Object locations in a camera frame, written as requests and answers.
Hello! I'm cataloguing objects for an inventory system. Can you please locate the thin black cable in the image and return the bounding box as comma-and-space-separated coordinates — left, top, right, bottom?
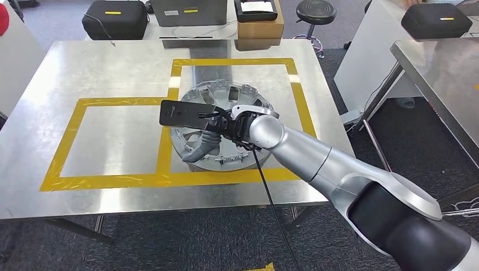
83, 13, 117, 48

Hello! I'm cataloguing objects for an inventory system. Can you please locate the red object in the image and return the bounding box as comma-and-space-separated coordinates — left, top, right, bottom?
0, 3, 10, 37

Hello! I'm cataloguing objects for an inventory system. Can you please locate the thin white cable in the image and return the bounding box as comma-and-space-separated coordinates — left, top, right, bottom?
171, 20, 239, 40

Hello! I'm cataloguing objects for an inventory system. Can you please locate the black round stool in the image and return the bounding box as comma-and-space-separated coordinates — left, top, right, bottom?
292, 0, 337, 59

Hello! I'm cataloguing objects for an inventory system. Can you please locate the black carrying case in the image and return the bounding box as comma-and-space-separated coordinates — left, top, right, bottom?
401, 3, 473, 41
81, 0, 149, 41

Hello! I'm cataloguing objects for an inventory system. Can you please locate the grey plastic wheel hubcap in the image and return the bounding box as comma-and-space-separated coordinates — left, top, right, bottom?
169, 80, 281, 173

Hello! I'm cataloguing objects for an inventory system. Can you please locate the white floor cable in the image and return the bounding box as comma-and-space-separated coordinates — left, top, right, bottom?
441, 197, 479, 218

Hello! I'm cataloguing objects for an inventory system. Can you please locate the brown cardboard box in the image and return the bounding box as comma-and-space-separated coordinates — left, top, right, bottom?
237, 0, 285, 41

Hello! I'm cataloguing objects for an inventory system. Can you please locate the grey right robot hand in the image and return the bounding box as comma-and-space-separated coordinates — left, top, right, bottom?
181, 130, 222, 164

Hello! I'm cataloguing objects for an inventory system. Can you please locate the grey slipper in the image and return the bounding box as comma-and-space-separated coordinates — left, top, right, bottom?
394, 97, 415, 110

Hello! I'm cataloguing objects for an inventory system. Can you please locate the white desk panel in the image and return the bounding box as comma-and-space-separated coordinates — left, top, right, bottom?
334, 0, 424, 117
0, 3, 47, 117

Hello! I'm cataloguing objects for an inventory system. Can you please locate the yellow double-square tape outline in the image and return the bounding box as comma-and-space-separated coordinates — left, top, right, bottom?
39, 58, 318, 193

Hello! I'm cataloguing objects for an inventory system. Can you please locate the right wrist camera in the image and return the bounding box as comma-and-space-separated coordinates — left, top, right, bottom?
159, 99, 226, 131

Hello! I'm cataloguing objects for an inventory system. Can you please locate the steel workbench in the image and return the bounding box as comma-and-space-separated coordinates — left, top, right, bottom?
351, 37, 479, 210
0, 39, 356, 246

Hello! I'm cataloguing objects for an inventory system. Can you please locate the black tray with white sheet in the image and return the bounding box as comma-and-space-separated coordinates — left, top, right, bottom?
233, 0, 279, 24

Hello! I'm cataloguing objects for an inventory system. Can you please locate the grey equipment box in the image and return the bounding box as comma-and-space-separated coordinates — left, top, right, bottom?
151, 0, 228, 27

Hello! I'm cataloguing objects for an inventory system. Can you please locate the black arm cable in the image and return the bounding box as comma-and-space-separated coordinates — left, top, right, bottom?
250, 147, 301, 271

